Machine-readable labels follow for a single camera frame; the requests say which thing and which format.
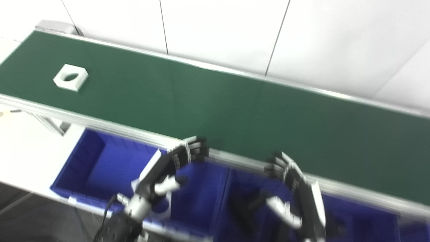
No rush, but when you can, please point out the green conveyor belt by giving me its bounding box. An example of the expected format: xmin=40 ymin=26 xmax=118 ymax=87
xmin=0 ymin=29 xmax=430 ymax=222
xmin=0 ymin=31 xmax=430 ymax=206

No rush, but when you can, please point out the blue plastic bin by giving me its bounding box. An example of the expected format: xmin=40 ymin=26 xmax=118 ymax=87
xmin=398 ymin=215 xmax=430 ymax=242
xmin=217 ymin=167 xmax=403 ymax=242
xmin=50 ymin=128 xmax=232 ymax=241

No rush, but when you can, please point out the grey conveyor end cap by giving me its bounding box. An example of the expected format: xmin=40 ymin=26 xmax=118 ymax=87
xmin=35 ymin=19 xmax=80 ymax=35

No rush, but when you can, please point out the white square part round hole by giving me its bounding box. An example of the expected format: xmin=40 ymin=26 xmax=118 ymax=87
xmin=53 ymin=64 xmax=89 ymax=92
xmin=131 ymin=178 xmax=172 ymax=219

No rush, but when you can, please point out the black wrist cable silver plug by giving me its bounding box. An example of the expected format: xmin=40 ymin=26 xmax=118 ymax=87
xmin=96 ymin=194 xmax=119 ymax=242

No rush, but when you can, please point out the aluminium conveyor support leg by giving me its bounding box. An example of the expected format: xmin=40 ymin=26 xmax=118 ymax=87
xmin=29 ymin=113 xmax=72 ymax=136

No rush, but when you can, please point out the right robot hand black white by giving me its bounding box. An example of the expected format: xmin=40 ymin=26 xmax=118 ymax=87
xmin=264 ymin=151 xmax=327 ymax=241

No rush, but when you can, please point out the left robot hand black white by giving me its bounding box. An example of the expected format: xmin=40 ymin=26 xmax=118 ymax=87
xmin=133 ymin=136 xmax=210 ymax=204

